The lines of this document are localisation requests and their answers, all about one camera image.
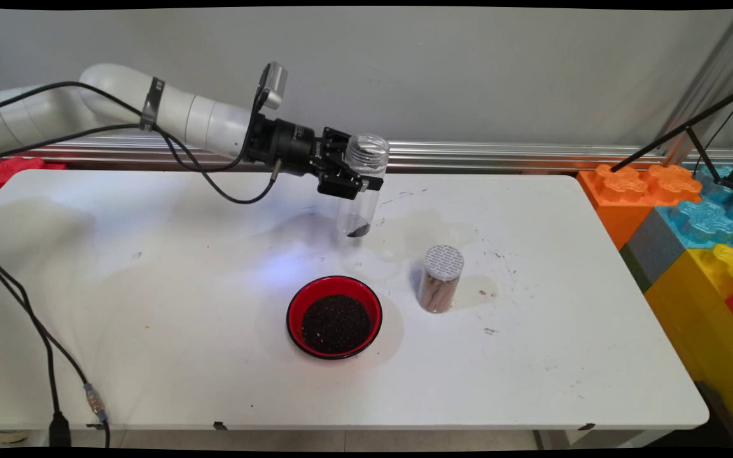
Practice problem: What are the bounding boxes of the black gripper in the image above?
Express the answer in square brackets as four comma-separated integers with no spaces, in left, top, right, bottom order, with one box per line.
[242,113,384,200]

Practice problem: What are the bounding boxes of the clear plastic jar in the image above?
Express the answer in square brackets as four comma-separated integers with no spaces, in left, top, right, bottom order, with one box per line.
[337,132,391,239]

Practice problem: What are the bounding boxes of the red bowl with black rim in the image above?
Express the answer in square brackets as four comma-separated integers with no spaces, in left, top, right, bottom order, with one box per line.
[286,275,384,361]

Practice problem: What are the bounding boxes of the jar with white patterned lid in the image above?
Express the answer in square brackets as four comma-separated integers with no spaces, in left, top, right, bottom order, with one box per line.
[417,245,466,314]

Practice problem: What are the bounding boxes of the black seeds in red bowl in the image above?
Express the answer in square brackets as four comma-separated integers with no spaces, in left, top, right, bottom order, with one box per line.
[301,294,372,355]

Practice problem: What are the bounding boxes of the orange giant toy block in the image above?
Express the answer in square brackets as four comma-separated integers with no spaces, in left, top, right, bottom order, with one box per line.
[576,164,703,251]

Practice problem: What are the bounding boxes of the grey giant toy block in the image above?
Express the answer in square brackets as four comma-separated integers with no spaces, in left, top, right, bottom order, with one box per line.
[619,209,687,293]

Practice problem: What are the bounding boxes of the black tripod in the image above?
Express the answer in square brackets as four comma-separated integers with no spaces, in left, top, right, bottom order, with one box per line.
[610,80,733,193]

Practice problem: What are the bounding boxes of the blue giant toy block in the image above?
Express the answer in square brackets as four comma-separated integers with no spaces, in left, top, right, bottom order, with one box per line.
[656,164,733,250]

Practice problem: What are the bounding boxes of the yellow giant toy block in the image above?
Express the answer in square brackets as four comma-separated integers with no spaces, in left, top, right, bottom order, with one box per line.
[643,244,733,446]

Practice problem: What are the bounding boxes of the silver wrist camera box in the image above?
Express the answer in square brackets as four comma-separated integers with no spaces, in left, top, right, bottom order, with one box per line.
[256,61,289,110]

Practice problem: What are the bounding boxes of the aluminium rail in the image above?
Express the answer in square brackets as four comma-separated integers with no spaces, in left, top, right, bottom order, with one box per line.
[10,132,733,174]

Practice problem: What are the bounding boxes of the black cable with silver connector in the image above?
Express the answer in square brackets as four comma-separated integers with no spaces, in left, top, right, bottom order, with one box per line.
[0,81,278,449]

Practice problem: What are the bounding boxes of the black cable with thick plug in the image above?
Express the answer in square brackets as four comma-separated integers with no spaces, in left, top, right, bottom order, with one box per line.
[0,124,259,447]

